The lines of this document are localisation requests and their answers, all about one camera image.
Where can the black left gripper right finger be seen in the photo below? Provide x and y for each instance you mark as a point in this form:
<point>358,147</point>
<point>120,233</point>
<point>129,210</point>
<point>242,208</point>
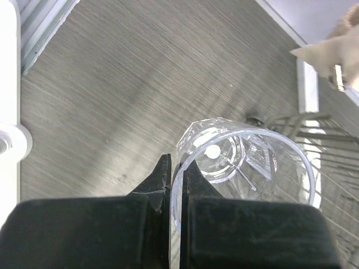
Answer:
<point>221,233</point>

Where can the white clothes rail stand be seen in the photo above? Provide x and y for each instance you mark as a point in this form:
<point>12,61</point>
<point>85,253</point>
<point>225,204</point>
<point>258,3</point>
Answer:
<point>16,140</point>

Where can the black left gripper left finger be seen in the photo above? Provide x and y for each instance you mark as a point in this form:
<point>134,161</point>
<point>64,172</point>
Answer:
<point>129,231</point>

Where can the grey wire dish rack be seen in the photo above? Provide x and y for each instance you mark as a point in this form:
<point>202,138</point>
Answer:
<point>333,153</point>

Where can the beige cloth on hanger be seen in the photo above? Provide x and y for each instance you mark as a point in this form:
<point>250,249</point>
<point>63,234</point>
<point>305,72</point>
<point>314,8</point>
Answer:
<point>339,48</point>

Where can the clear faceted glass cup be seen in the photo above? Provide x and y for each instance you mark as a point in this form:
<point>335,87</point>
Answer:
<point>240,161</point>

